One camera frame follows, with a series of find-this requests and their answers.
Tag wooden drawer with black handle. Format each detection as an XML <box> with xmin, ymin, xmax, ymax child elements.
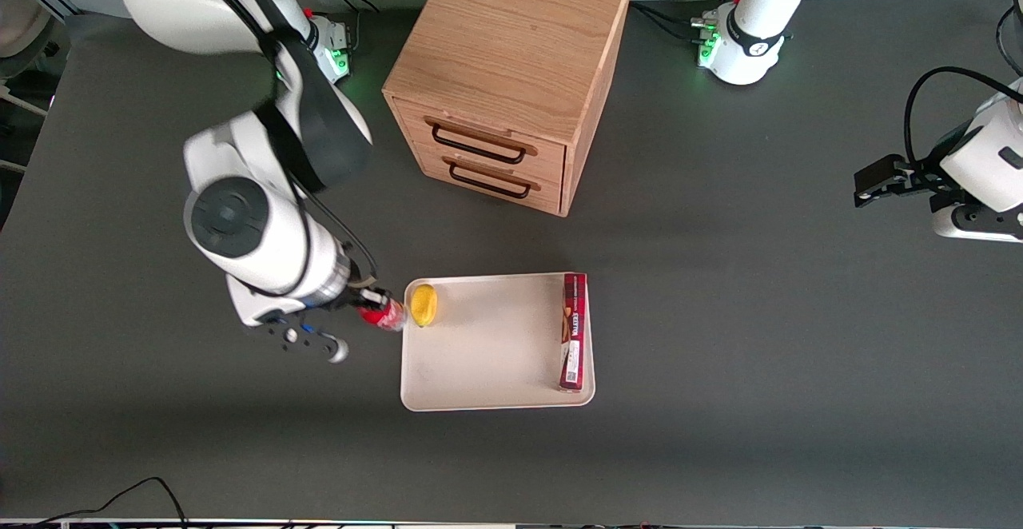
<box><xmin>413</xmin><ymin>142</ymin><xmax>563</xmax><ymax>215</ymax></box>
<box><xmin>396</xmin><ymin>99</ymin><xmax>567</xmax><ymax>178</ymax></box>

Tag wooden drawer cabinet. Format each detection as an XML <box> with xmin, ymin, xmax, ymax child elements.
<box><xmin>382</xmin><ymin>0</ymin><xmax>633</xmax><ymax>218</ymax></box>

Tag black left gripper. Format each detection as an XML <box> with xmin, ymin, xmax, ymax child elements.
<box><xmin>853</xmin><ymin>153</ymin><xmax>961</xmax><ymax>209</ymax></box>

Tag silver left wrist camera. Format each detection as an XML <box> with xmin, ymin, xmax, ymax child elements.
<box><xmin>930</xmin><ymin>200</ymin><xmax>1023</xmax><ymax>244</ymax></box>

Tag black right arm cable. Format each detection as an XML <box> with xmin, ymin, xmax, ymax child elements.
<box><xmin>164</xmin><ymin>0</ymin><xmax>380</xmax><ymax>286</ymax></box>

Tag black table edge cable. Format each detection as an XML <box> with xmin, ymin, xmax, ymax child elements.
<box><xmin>0</xmin><ymin>476</ymin><xmax>189</xmax><ymax>529</ymax></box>

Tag beige plastic tray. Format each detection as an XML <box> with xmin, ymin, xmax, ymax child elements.
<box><xmin>400</xmin><ymin>272</ymin><xmax>597</xmax><ymax>412</ymax></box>

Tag black left base cables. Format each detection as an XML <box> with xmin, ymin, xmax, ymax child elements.
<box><xmin>630</xmin><ymin>0</ymin><xmax>748</xmax><ymax>44</ymax></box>

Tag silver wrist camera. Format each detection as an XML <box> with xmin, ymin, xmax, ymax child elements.
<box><xmin>930</xmin><ymin>200</ymin><xmax>1023</xmax><ymax>244</ymax></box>
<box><xmin>257</xmin><ymin>308</ymin><xmax>351</xmax><ymax>364</ymax></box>

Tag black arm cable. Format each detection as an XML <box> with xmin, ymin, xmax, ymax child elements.
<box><xmin>903</xmin><ymin>66</ymin><xmax>1023</xmax><ymax>165</ymax></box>
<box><xmin>164</xmin><ymin>0</ymin><xmax>380</xmax><ymax>286</ymax></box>

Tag red cracker box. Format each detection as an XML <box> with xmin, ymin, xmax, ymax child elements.
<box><xmin>559</xmin><ymin>272</ymin><xmax>588</xmax><ymax>393</ymax></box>

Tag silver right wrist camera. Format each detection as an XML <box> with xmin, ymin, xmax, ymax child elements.
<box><xmin>257</xmin><ymin>308</ymin><xmax>351</xmax><ymax>364</ymax></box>

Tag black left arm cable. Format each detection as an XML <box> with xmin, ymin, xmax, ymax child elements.
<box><xmin>903</xmin><ymin>66</ymin><xmax>1023</xmax><ymax>165</ymax></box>

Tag red coke bottle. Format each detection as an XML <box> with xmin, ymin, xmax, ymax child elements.
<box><xmin>357</xmin><ymin>296</ymin><xmax>409</xmax><ymax>332</ymax></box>

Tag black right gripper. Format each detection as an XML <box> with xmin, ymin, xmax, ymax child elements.
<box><xmin>340</xmin><ymin>276</ymin><xmax>394</xmax><ymax>312</ymax></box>

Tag yellow lemon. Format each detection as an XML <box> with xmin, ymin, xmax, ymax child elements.
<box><xmin>410</xmin><ymin>283</ymin><xmax>439</xmax><ymax>328</ymax></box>

